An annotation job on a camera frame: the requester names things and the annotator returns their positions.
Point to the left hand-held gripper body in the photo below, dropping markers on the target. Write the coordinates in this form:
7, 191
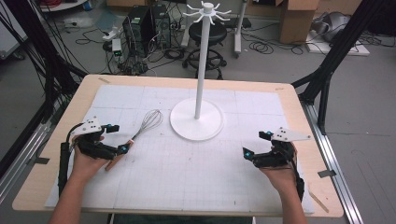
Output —
90, 127

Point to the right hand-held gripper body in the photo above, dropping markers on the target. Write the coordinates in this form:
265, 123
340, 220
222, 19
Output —
286, 134

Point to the white hook stand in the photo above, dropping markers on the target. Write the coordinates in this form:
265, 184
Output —
202, 62

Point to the person's left hand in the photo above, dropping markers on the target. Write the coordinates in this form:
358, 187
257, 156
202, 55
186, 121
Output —
85, 166

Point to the person's right hand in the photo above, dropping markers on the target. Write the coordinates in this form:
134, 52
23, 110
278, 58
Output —
283, 177

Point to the black tape piece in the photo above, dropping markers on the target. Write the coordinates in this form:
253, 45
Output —
39, 160
326, 173

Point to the white grid mat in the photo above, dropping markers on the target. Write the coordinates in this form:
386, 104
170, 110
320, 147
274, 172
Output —
186, 174

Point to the flat wooden stick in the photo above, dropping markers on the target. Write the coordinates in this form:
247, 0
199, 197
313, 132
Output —
318, 200

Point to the white box with green light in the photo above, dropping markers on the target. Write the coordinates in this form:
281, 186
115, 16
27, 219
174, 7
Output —
116, 46

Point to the person's dark clothing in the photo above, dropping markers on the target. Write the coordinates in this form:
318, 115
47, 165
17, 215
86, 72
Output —
180, 219

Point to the white power strip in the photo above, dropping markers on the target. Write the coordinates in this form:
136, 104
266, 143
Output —
110, 34

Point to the large black computer tower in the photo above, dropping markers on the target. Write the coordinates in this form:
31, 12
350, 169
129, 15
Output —
137, 29

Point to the white flat board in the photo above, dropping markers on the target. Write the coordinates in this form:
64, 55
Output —
342, 48

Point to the black round stool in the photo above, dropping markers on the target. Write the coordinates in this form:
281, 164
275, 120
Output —
218, 32

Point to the cardboard box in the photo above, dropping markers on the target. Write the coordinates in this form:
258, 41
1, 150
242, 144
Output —
295, 21

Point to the slim black computer tower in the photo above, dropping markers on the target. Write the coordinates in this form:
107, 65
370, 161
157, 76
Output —
162, 25

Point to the grey bag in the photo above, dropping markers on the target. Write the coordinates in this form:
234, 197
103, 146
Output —
334, 26

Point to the aluminium rail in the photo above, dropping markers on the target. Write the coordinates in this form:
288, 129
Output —
18, 165
336, 168

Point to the black metal frame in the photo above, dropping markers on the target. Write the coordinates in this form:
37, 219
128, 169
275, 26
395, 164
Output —
339, 49
46, 62

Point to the white stand post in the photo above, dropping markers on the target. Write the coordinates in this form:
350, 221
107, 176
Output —
239, 28
188, 21

